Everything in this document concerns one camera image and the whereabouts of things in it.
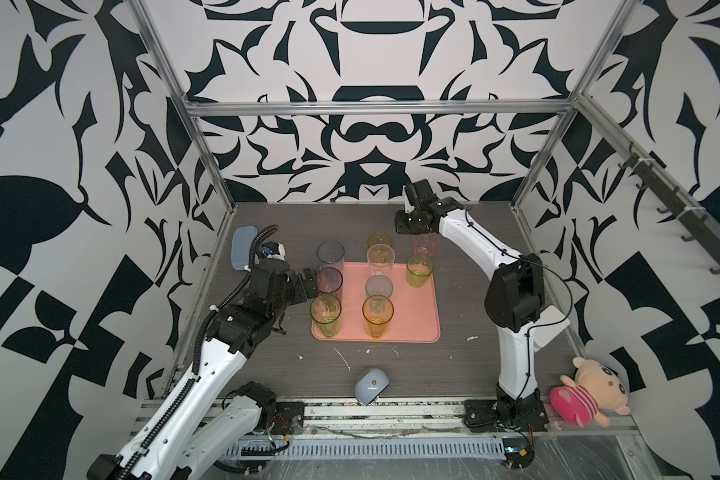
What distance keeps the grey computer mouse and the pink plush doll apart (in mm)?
429

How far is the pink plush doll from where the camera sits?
718 millimetres

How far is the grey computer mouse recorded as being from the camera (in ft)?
2.37
